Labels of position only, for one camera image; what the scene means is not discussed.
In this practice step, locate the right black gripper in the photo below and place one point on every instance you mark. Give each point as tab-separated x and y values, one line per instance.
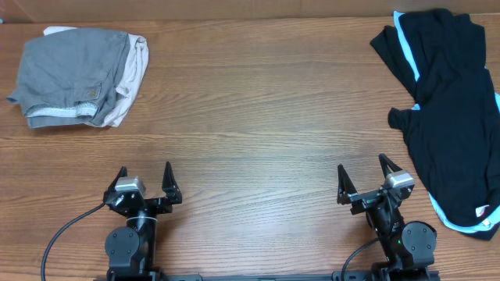
346	192

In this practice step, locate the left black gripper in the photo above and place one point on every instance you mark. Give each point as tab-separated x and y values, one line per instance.
165	204

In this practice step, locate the black t-shirt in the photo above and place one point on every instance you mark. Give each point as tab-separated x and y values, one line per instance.
452	130

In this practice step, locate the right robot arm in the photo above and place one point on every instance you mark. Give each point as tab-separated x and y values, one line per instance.
408	246

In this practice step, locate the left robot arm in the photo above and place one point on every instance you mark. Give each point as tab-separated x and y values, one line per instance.
131	248

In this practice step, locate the grey folded shorts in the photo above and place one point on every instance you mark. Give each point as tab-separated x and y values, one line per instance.
70	77

